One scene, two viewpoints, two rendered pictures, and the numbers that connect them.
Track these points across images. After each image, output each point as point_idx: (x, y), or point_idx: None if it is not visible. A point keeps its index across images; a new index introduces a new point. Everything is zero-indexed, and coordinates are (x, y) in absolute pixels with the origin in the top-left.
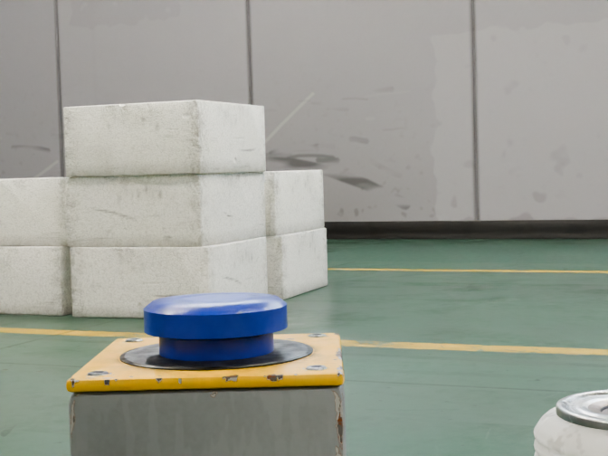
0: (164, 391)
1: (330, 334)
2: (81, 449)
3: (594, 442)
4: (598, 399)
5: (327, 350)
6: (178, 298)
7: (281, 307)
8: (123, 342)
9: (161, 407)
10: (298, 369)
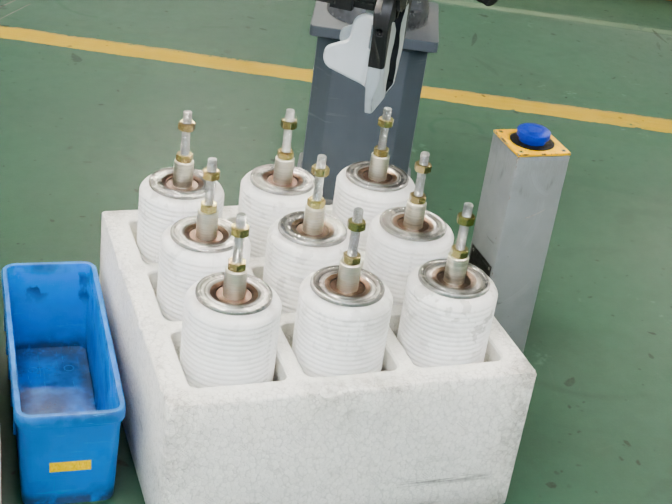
0: None
1: (519, 153)
2: None
3: None
4: (474, 286)
5: (508, 141)
6: (543, 129)
7: (517, 128)
8: (564, 149)
9: None
10: (504, 131)
